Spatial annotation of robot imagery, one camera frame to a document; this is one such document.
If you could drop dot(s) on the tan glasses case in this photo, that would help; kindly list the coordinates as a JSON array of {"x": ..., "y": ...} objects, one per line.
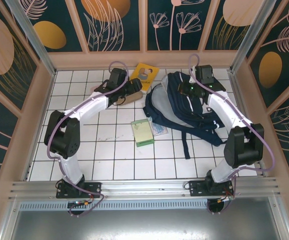
[{"x": 133, "y": 98}]

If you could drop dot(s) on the yellow book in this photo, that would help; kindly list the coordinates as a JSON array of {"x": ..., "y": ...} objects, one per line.
[{"x": 147, "y": 72}]

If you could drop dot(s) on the navy blue backpack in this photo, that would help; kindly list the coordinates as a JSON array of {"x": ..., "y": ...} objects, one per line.
[{"x": 174, "y": 112}]

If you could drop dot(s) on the clear pack of pens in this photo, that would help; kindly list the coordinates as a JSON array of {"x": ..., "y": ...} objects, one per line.
[{"x": 160, "y": 130}]

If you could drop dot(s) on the green notebook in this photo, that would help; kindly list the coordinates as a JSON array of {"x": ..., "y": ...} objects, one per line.
[{"x": 143, "y": 132}]

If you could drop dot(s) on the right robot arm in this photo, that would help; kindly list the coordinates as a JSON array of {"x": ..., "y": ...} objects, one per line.
[{"x": 242, "y": 147}]

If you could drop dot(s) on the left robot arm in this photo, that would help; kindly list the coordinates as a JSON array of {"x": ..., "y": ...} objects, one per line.
[{"x": 89, "y": 107}]

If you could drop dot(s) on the small circuit board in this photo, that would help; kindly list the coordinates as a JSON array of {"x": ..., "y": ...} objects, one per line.
[
  {"x": 225, "y": 199},
  {"x": 79, "y": 203}
]

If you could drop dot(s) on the grey metal shelf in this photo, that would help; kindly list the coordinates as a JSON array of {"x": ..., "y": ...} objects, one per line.
[{"x": 144, "y": 225}]

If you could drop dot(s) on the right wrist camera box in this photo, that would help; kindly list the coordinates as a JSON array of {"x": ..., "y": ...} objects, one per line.
[{"x": 192, "y": 80}]

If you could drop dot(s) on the aluminium frame post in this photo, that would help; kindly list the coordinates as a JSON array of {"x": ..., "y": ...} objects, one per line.
[
  {"x": 252, "y": 35},
  {"x": 32, "y": 37}
]

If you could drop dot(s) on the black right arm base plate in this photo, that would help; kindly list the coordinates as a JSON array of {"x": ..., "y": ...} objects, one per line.
[{"x": 197, "y": 188}]

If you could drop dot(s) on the aluminium mounting rail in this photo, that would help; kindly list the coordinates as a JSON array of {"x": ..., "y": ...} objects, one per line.
[{"x": 144, "y": 188}]

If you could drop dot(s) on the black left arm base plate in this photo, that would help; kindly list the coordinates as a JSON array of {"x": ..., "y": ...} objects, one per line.
[{"x": 92, "y": 187}]

